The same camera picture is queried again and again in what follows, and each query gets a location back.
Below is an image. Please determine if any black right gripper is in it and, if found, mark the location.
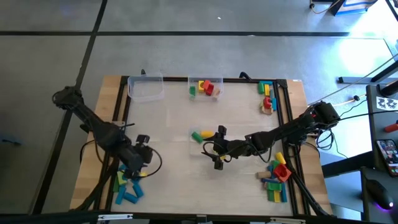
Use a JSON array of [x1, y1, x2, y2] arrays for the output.
[[213, 126, 251, 171]]

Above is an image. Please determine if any long blue wooden cylinder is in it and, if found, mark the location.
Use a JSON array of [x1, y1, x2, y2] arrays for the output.
[[114, 185, 127, 205]]

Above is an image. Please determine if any large red wooden arch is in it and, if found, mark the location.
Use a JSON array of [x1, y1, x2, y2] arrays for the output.
[[272, 164, 293, 184]]

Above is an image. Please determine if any clear plastic bin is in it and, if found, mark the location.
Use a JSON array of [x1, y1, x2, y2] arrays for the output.
[[187, 125, 229, 158], [127, 74, 165, 103], [187, 76, 224, 102]]

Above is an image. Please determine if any grey floor stand bar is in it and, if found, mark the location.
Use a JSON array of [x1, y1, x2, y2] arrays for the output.
[[338, 58, 398, 85]]

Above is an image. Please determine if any black desk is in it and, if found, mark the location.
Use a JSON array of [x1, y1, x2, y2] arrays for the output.
[[360, 83, 398, 224]]

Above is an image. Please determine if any black computer mouse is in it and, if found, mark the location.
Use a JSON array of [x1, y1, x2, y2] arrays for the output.
[[365, 179, 395, 211]]

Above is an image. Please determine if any smartphone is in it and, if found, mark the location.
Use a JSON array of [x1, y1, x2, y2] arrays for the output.
[[375, 139, 398, 178]]

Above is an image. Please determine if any printed black-white marker sheet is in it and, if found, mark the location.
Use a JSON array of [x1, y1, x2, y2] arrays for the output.
[[376, 96, 398, 110]]

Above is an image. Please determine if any blue box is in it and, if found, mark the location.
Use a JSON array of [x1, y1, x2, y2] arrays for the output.
[[329, 0, 379, 17]]

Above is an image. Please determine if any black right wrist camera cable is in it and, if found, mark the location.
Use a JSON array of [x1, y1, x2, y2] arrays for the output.
[[201, 141, 233, 163]]

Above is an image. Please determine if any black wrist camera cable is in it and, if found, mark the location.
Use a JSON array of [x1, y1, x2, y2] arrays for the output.
[[201, 141, 233, 163], [136, 146, 163, 180]]

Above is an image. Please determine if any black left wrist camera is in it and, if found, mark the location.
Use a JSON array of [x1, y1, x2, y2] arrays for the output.
[[136, 134, 152, 147]]

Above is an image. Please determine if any black left wrist camera cable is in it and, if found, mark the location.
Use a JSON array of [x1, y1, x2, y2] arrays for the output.
[[136, 146, 163, 180]]

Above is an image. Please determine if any silver metal bracket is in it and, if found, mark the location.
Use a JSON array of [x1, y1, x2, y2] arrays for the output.
[[98, 213, 134, 222], [269, 217, 307, 224]]

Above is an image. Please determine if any black aluminium table frame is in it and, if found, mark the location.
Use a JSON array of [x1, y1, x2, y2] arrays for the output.
[[93, 74, 335, 218]]

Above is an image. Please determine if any black cable bundle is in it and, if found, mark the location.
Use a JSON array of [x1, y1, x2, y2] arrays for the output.
[[315, 127, 349, 159]]

